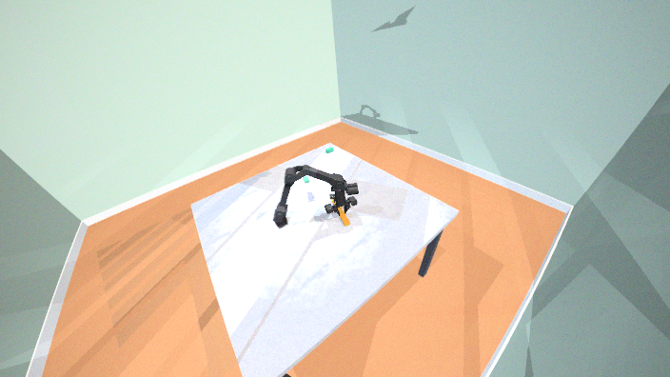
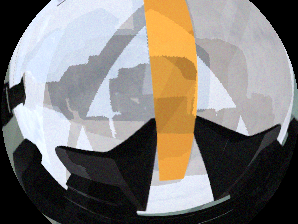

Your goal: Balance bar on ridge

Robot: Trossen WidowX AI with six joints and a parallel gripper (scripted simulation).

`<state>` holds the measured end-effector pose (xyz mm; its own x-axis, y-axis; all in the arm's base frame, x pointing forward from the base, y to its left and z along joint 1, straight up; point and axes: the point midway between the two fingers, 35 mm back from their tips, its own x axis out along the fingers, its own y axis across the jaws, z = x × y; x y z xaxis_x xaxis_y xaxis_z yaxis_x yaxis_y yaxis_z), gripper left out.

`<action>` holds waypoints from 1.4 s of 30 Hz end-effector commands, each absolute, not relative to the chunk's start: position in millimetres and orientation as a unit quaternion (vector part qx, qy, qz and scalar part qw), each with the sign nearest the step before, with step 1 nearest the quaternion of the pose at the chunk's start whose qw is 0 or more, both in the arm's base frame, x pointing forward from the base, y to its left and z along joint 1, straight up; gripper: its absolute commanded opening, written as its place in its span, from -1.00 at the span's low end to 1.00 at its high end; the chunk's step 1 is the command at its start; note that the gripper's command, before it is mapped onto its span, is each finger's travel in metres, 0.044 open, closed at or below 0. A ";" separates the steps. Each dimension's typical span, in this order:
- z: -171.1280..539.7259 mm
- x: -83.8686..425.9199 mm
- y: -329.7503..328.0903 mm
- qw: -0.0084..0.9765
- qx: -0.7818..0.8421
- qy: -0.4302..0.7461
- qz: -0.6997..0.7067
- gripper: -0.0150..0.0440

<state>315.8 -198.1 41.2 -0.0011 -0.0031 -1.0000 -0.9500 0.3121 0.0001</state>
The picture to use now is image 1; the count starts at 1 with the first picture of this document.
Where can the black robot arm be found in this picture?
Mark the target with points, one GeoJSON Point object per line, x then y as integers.
{"type": "Point", "coordinates": [337, 182]}

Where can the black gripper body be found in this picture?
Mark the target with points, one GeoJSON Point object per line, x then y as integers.
{"type": "Point", "coordinates": [340, 203]}

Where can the orange bar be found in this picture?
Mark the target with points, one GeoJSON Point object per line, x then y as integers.
{"type": "Point", "coordinates": [342, 215]}

